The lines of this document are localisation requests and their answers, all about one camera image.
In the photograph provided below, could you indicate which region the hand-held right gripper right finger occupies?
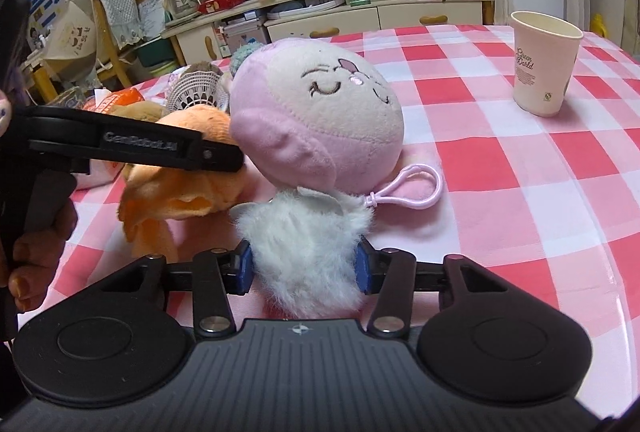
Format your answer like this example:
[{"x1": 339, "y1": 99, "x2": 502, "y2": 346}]
[{"x1": 354, "y1": 237, "x2": 507, "y2": 339}]

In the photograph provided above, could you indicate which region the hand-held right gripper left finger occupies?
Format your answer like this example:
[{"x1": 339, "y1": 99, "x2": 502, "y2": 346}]
[{"x1": 107, "y1": 239, "x2": 255, "y2": 339}]

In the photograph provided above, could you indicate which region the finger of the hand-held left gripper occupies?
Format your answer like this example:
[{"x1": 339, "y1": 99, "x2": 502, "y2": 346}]
[{"x1": 12, "y1": 104, "x2": 246, "y2": 175}]

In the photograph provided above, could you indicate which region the white shuttlecock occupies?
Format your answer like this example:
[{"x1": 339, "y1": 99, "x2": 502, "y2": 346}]
[{"x1": 166, "y1": 67, "x2": 226, "y2": 114}]

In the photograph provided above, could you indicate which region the orange plush toy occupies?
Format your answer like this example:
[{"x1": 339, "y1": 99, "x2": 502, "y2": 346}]
[{"x1": 117, "y1": 104, "x2": 258, "y2": 263}]

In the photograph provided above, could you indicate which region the pink plush toy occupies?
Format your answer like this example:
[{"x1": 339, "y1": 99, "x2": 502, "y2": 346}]
[{"x1": 229, "y1": 37, "x2": 445, "y2": 320}]

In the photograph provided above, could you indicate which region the person's left hand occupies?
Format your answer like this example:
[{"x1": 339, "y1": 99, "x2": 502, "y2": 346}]
[{"x1": 0, "y1": 199, "x2": 79, "y2": 314}]

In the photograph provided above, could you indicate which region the brown plush toy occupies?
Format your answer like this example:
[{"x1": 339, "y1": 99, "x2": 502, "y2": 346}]
[{"x1": 107, "y1": 100, "x2": 172, "y2": 124}]

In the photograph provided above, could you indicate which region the orange tissue pack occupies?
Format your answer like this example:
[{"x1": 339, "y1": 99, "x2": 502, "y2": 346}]
[{"x1": 75, "y1": 87, "x2": 151, "y2": 113}]

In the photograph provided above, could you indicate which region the wooden chair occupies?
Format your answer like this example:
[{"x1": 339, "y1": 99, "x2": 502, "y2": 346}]
[{"x1": 25, "y1": 0, "x2": 138, "y2": 104}]

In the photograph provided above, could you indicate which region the green bucket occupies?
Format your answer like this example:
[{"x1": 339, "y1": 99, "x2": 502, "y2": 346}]
[{"x1": 132, "y1": 37, "x2": 177, "y2": 69}]

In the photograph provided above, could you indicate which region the beige printed bag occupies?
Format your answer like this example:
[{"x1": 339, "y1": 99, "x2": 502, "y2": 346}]
[{"x1": 44, "y1": 0, "x2": 99, "y2": 74}]

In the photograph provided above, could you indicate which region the white lace cloth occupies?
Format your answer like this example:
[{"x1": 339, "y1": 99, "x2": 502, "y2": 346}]
[{"x1": 92, "y1": 0, "x2": 145, "y2": 47}]

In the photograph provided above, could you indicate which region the blue fluffy headband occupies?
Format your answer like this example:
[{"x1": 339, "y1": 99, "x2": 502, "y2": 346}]
[{"x1": 229, "y1": 43, "x2": 267, "y2": 74}]

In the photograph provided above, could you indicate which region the red box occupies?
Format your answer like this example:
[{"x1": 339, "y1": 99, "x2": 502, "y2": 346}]
[{"x1": 197, "y1": 0, "x2": 247, "y2": 16}]

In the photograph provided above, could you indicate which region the red checkered tablecloth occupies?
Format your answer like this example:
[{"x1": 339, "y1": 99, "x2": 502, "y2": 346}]
[{"x1": 50, "y1": 24, "x2": 640, "y2": 413}]

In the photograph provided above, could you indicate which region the cream television cabinet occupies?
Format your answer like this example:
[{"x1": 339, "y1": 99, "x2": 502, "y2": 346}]
[{"x1": 160, "y1": 0, "x2": 496, "y2": 78}]

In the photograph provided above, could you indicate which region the white paper cup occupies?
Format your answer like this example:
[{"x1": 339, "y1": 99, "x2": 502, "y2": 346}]
[{"x1": 510, "y1": 10, "x2": 584, "y2": 118}]

